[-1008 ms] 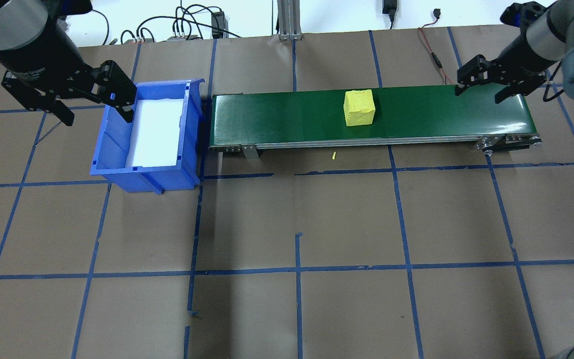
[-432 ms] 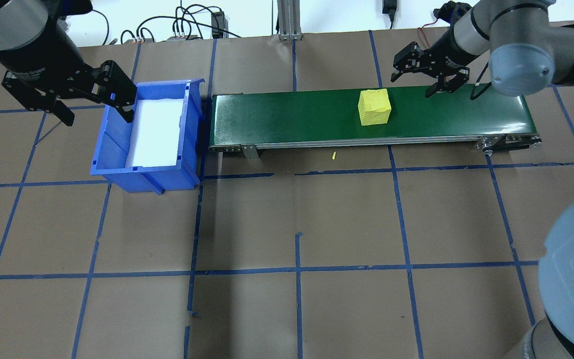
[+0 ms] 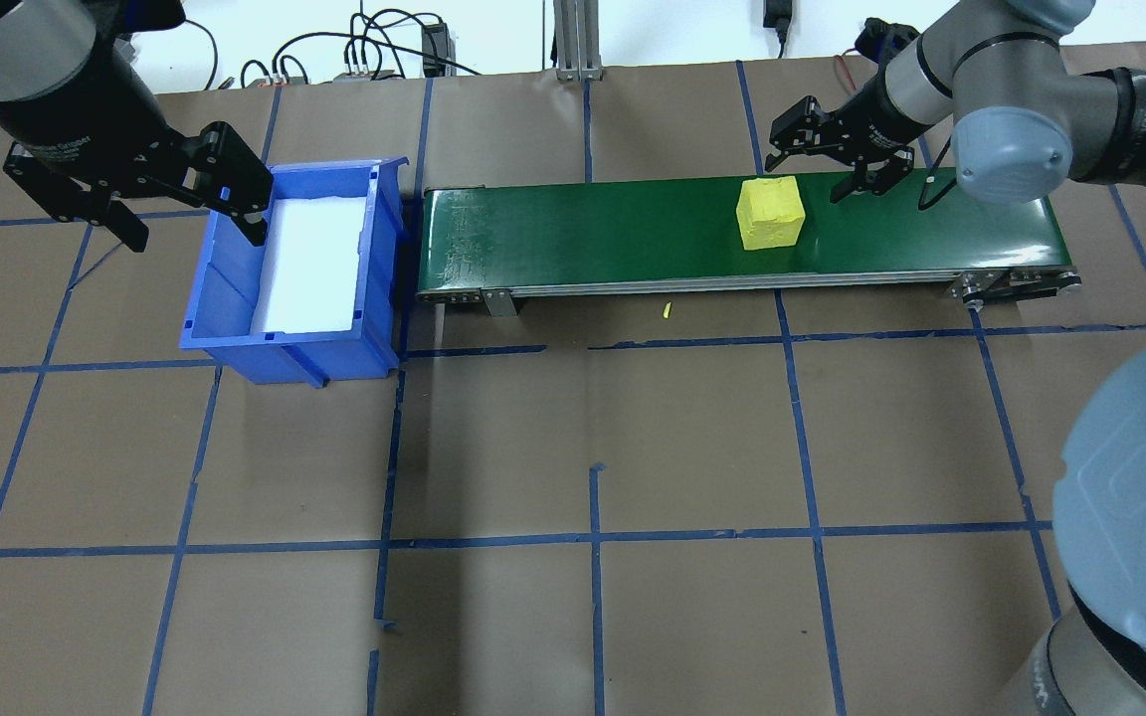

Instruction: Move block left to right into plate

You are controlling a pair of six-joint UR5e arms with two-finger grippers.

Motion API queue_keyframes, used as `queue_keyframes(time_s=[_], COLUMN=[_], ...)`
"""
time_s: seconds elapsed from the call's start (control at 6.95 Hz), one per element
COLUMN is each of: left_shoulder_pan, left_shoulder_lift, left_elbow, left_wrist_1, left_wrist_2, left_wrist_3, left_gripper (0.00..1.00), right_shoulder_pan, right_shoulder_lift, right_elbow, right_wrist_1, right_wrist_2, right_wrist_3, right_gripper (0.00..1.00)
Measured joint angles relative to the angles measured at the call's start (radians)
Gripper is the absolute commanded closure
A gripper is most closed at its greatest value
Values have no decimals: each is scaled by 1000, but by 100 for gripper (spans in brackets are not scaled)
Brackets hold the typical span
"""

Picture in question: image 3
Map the yellow foam block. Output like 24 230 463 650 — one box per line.
736 175 806 252

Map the aluminium profile post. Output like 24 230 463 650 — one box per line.
551 0 602 83

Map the green conveyor belt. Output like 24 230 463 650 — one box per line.
416 167 1083 317

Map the white foam pad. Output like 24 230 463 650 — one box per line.
252 197 373 334

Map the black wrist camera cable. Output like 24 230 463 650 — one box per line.
916 139 962 212

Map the blue plastic storage bin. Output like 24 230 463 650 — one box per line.
179 156 411 389

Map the black cable bundle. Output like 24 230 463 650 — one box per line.
235 8 460 86

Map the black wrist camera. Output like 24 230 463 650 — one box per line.
86 0 186 33
854 18 922 66

